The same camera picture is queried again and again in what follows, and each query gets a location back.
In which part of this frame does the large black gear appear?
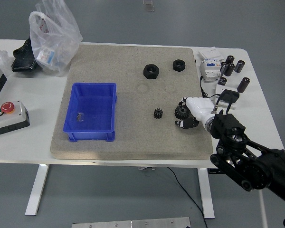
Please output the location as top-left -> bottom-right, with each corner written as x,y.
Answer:
174,100 -> 193,120

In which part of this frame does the large black hex nut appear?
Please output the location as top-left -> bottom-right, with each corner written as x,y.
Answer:
142,64 -> 161,80

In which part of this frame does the clear floor plate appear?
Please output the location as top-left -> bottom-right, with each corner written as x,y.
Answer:
142,0 -> 155,12

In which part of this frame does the grey push-button control box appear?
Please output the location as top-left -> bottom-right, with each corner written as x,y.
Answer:
0,100 -> 31,138

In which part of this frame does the black power adapter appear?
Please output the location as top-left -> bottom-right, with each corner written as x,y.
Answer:
219,89 -> 240,104

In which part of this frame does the white circuit breaker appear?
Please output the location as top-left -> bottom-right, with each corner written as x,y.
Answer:
199,59 -> 223,83

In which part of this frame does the black floor cable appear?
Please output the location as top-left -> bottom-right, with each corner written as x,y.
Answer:
167,167 -> 209,228

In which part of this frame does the small black gear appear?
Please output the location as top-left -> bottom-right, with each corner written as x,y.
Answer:
153,108 -> 164,120

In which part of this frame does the black crumpled pouch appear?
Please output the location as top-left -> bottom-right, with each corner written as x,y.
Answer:
11,38 -> 39,73

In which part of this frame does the silver metal plate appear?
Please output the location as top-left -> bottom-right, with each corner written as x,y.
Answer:
71,217 -> 191,228

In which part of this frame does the white flat carton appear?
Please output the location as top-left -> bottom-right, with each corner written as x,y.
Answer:
199,47 -> 225,61

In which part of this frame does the black under-table box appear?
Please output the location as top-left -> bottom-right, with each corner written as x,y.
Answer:
207,168 -> 226,175

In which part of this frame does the black adapter cord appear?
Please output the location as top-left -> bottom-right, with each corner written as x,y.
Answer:
199,76 -> 223,99

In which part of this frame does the white table leg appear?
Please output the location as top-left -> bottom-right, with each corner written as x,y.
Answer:
24,163 -> 50,216
196,168 -> 216,219

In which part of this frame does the small black hex nut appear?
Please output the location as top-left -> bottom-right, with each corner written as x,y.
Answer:
172,59 -> 187,72

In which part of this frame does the metal under-table bracket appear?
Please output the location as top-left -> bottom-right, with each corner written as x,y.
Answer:
137,166 -> 156,177

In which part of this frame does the blue plastic bin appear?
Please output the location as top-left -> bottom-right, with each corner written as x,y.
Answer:
62,82 -> 118,143

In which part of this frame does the grey-brown felt mat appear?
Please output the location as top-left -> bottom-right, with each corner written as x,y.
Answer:
49,44 -> 214,161

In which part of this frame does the blue white small carton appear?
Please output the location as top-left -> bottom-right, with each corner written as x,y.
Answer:
36,46 -> 56,67

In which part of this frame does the clear bubble wrap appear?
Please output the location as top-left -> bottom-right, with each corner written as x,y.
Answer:
0,47 -> 13,77

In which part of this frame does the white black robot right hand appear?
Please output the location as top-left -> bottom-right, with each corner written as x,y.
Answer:
174,96 -> 217,131

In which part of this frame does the clear plastic bag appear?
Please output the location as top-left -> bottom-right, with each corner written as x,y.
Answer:
28,0 -> 84,77

